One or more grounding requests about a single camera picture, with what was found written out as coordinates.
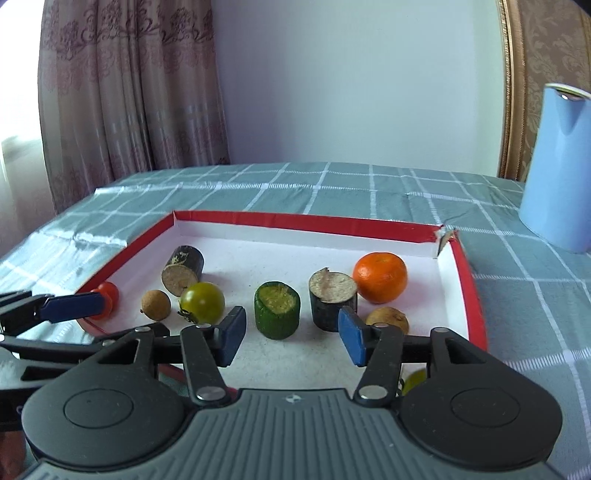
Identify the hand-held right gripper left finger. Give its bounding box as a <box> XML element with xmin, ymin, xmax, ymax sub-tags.
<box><xmin>95</xmin><ymin>305</ymin><xmax>247</xmax><ymax>406</ymax></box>

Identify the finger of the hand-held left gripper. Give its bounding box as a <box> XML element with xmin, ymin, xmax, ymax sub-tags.
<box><xmin>0</xmin><ymin>291</ymin><xmax>114</xmax><ymax>334</ymax></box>
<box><xmin>0</xmin><ymin>335</ymin><xmax>116</xmax><ymax>361</ymax></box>

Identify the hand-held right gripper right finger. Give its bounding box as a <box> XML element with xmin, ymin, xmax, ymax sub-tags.
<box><xmin>338</xmin><ymin>308</ymin><xmax>467</xmax><ymax>407</ymax></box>

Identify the red cherry tomato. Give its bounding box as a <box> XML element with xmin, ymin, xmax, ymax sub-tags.
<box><xmin>88</xmin><ymin>281</ymin><xmax>120</xmax><ymax>321</ymax></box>

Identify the dark sugarcane piece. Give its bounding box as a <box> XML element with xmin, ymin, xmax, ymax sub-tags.
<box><xmin>308</xmin><ymin>268</ymin><xmax>359</xmax><ymax>333</ymax></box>
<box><xmin>161</xmin><ymin>246</ymin><xmax>205</xmax><ymax>297</ymax></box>

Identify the green tomato with stem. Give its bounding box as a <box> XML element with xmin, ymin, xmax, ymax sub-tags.
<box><xmin>178</xmin><ymin>281</ymin><xmax>226</xmax><ymax>325</ymax></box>

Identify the brown longan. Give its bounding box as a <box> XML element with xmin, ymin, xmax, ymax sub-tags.
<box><xmin>366</xmin><ymin>307</ymin><xmax>410</xmax><ymax>335</ymax></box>
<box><xmin>141</xmin><ymin>289</ymin><xmax>171</xmax><ymax>320</ymax></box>

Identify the green cucumber chunk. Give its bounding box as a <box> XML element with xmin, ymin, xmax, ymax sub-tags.
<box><xmin>254</xmin><ymin>281</ymin><xmax>301</xmax><ymax>341</ymax></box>

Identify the red tray with white inside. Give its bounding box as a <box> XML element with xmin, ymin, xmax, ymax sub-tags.
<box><xmin>74</xmin><ymin>211</ymin><xmax>489</xmax><ymax>384</ymax></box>

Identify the orange mandarin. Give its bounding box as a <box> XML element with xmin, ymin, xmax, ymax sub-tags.
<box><xmin>353</xmin><ymin>252</ymin><xmax>408</xmax><ymax>304</ymax></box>

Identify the yellow green tomato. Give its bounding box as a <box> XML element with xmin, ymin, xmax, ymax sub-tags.
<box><xmin>401</xmin><ymin>368</ymin><xmax>428</xmax><ymax>397</ymax></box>

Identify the pink patterned curtain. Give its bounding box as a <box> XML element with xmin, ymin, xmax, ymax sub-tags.
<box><xmin>37</xmin><ymin>0</ymin><xmax>230</xmax><ymax>215</ymax></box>

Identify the light blue kettle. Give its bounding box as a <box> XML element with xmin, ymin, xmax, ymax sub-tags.
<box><xmin>519</xmin><ymin>83</ymin><xmax>591</xmax><ymax>254</ymax></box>

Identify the gold framed damask panel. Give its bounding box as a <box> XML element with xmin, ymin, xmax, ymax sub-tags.
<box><xmin>496</xmin><ymin>0</ymin><xmax>591</xmax><ymax>183</ymax></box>

